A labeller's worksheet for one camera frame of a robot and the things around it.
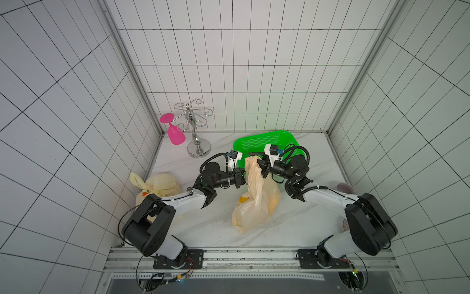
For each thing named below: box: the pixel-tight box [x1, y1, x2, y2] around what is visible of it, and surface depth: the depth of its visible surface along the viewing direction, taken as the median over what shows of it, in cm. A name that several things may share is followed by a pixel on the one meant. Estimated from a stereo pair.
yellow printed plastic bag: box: [129, 172, 182, 208], surface depth 85 cm
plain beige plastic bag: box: [231, 155, 281, 234], surface depth 64 cm
